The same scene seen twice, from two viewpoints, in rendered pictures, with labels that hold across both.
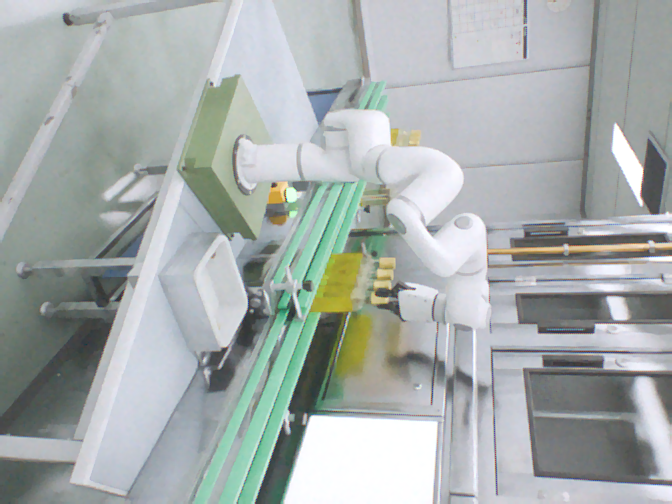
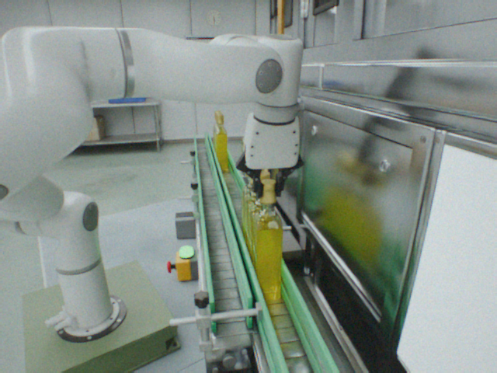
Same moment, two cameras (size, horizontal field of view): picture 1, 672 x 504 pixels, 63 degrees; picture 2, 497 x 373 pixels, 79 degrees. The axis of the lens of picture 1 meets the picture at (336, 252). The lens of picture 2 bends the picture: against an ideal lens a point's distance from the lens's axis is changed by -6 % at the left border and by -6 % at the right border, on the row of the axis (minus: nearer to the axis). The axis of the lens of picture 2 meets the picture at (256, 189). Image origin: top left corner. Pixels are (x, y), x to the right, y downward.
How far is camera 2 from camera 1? 0.97 m
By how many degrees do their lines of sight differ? 21
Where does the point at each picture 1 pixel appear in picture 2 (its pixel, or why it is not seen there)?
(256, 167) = (77, 315)
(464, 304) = (198, 70)
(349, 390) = (375, 273)
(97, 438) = not seen: outside the picture
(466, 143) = not seen: hidden behind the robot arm
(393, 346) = (337, 183)
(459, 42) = not seen: hidden behind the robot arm
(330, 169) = (64, 240)
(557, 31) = (232, 18)
